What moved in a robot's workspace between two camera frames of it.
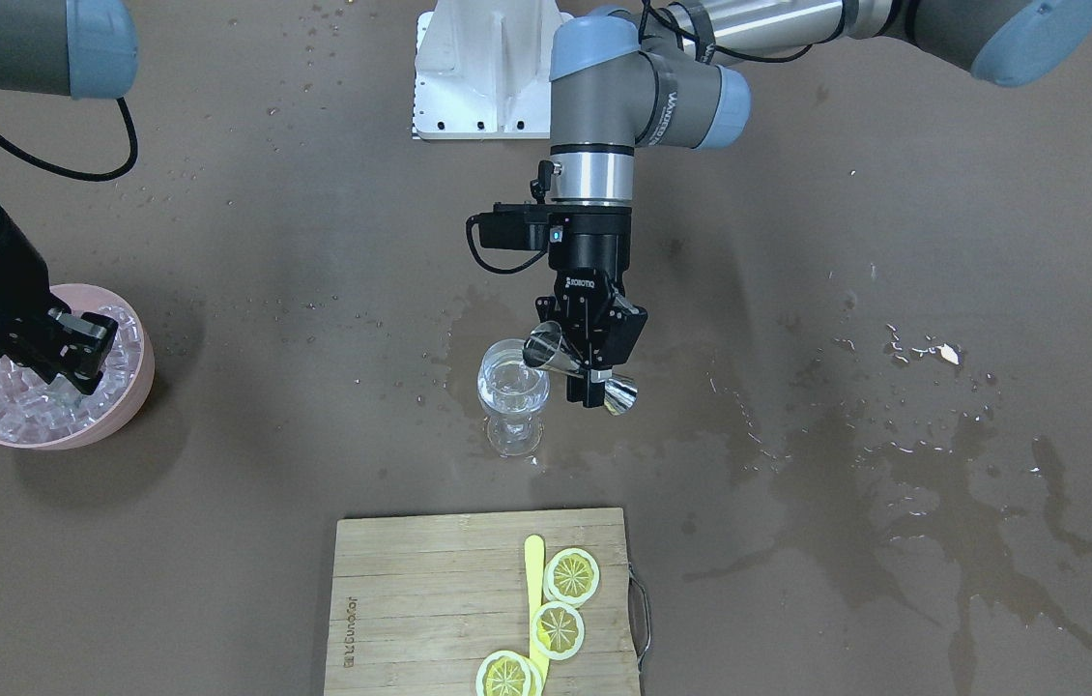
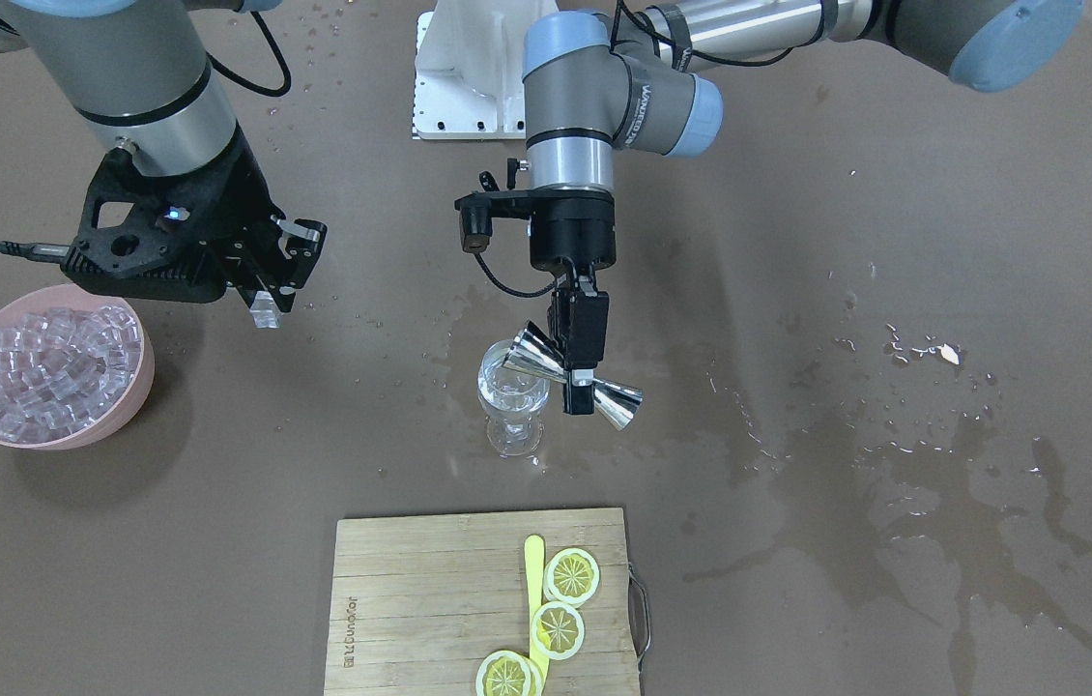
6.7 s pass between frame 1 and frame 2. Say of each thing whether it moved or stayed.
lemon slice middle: stayed
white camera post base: stayed
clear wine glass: stayed
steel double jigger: moved
